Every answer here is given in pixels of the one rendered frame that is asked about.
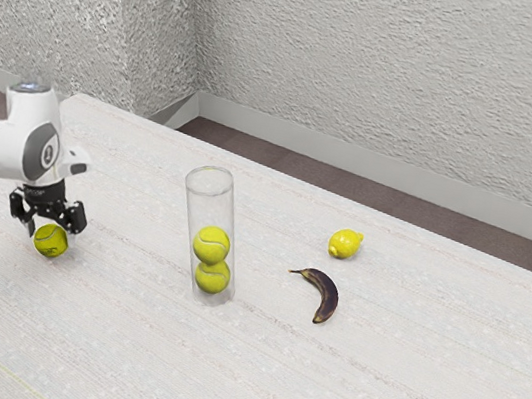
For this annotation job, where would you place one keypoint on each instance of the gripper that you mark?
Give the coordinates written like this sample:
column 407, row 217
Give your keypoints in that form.
column 45, row 202

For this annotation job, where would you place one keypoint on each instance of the yellow tennis ball black print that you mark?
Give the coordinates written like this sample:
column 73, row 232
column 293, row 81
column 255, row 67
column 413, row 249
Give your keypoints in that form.
column 51, row 241

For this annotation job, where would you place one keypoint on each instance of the clear plastic tube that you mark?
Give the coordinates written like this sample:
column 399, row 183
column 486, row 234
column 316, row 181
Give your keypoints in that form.
column 207, row 200

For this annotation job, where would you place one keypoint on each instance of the overripe brown banana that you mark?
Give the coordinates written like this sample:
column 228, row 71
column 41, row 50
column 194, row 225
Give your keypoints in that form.
column 327, row 295

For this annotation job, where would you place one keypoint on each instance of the yellow lemon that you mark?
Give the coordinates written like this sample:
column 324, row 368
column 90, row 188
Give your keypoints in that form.
column 345, row 245

